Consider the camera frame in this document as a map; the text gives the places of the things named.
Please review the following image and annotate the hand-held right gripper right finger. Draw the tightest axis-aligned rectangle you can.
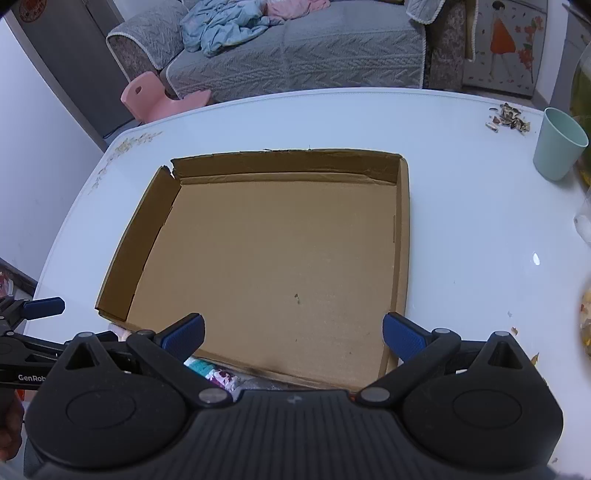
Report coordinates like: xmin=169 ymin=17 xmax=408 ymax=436
xmin=353 ymin=312 xmax=532 ymax=409

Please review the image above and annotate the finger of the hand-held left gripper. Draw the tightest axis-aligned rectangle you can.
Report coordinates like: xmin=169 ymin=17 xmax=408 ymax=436
xmin=0 ymin=296 xmax=66 ymax=333

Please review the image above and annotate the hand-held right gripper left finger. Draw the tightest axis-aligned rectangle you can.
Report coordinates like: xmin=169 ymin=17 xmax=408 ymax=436
xmin=60 ymin=313 xmax=234 ymax=409

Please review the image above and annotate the floral sock bundle teal band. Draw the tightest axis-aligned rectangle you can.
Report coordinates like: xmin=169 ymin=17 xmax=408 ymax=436
xmin=184 ymin=355 xmax=241 ymax=393

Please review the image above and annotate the shallow cardboard box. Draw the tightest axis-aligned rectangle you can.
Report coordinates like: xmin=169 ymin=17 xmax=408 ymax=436
xmin=95 ymin=148 xmax=411 ymax=392

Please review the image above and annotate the printed snack packet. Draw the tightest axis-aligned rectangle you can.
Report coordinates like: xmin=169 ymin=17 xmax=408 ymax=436
xmin=579 ymin=286 xmax=591 ymax=356

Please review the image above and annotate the pink plastic chair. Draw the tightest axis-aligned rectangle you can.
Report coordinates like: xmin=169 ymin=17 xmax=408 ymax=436
xmin=121 ymin=71 xmax=212 ymax=123

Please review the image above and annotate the green cup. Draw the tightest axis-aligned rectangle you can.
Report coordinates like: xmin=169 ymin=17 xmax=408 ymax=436
xmin=533 ymin=107 xmax=589 ymax=182

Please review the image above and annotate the pile of seed shells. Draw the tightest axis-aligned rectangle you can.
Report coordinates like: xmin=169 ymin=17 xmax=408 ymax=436
xmin=485 ymin=102 xmax=531 ymax=134

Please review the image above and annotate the grey knitted sofa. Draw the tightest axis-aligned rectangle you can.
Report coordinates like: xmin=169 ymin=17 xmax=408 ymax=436
xmin=106 ymin=0 xmax=476 ymax=104

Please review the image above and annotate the girl picture panel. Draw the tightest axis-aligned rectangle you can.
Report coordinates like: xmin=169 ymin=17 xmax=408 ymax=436
xmin=462 ymin=0 xmax=546 ymax=97

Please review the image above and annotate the light blue blanket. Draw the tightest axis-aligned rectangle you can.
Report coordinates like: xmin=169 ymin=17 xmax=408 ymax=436
xmin=180 ymin=0 xmax=284 ymax=58

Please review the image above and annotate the pink clothing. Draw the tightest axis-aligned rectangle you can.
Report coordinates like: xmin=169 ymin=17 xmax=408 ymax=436
xmin=265 ymin=0 xmax=331 ymax=21

